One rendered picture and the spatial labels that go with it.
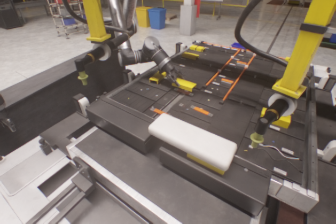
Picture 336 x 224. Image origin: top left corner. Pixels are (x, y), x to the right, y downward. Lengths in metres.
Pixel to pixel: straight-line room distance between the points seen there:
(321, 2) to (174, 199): 0.77
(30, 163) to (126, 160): 0.61
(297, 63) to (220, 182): 0.47
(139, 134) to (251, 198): 0.50
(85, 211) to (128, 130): 0.45
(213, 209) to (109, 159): 0.50
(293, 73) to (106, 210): 0.98
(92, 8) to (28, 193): 0.93
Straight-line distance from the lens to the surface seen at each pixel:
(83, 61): 0.82
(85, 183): 1.05
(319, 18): 0.62
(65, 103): 2.12
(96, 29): 0.88
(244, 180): 0.76
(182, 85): 1.26
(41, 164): 1.28
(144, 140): 0.83
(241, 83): 1.51
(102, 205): 1.09
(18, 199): 1.21
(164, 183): 0.84
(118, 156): 0.94
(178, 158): 0.77
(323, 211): 1.13
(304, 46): 0.64
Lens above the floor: 1.71
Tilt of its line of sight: 35 degrees down
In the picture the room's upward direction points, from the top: straight up
